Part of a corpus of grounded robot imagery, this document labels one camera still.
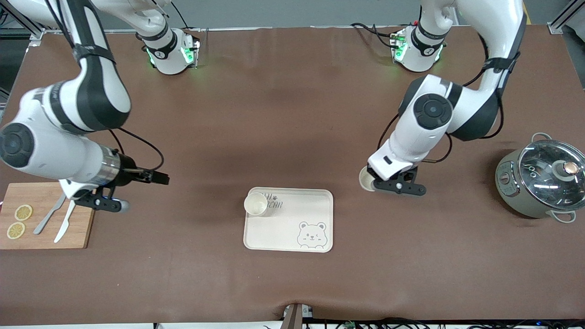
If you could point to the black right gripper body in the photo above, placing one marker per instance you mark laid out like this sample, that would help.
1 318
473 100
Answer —
128 172

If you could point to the white IKEA cup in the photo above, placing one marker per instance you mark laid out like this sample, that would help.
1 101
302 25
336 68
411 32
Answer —
364 180
256 204

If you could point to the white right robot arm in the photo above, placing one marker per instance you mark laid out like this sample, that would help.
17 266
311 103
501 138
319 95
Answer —
55 155

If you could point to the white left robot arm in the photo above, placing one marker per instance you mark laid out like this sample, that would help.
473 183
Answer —
429 132

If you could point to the white plastic knife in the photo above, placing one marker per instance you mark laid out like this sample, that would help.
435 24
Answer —
64 228

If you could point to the grey plastic knife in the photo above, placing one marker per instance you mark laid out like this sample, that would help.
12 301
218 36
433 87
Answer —
45 219

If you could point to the brown table cover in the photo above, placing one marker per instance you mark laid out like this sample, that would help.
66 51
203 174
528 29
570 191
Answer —
292 114

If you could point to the green electric cooking pot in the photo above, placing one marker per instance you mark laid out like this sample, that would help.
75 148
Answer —
512 192

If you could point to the wooden cutting board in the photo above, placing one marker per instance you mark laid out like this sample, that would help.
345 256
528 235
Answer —
43 233

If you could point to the cream tray with bear print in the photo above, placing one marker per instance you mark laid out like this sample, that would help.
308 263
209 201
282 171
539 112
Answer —
283 233

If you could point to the lemon slice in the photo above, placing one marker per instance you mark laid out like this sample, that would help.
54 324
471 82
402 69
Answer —
16 230
23 212

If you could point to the glass pot lid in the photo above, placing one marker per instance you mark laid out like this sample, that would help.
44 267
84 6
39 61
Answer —
548 178

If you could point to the aluminium frame profile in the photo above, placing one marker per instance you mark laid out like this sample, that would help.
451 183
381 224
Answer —
32 31
564 16

